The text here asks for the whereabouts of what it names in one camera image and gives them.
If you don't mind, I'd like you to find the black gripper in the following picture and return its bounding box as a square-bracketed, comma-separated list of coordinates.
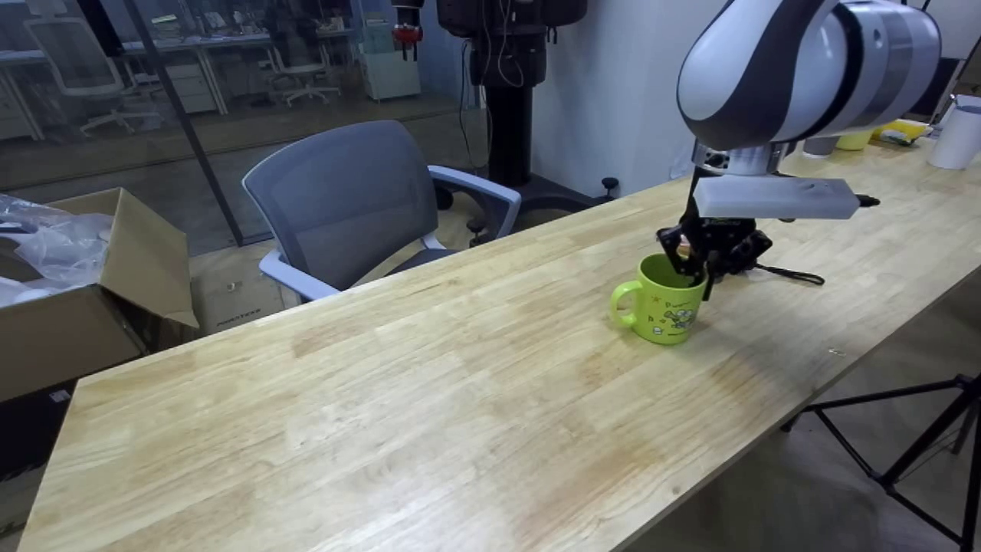
[656, 214, 773, 300]

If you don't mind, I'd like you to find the green mug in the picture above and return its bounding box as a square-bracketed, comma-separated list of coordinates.
[611, 255, 707, 347]

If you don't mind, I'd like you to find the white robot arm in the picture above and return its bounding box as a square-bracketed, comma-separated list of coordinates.
[661, 0, 941, 299]

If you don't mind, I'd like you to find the yellow object on table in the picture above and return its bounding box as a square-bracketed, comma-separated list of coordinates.
[838, 119, 932, 151]

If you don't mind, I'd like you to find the white cup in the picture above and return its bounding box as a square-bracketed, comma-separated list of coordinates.
[928, 96, 981, 172]

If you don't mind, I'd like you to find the black tripod stand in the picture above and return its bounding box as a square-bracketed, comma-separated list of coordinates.
[779, 372, 981, 552]

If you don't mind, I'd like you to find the grey office chair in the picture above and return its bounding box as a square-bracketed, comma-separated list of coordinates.
[244, 119, 522, 300]

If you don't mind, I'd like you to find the cardboard box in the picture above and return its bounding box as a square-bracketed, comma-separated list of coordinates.
[0, 189, 201, 401]

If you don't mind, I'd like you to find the clear plastic wrap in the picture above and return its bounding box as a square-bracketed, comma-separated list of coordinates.
[0, 195, 114, 308]

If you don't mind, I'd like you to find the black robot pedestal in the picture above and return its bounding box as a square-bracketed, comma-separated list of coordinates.
[435, 0, 619, 213]

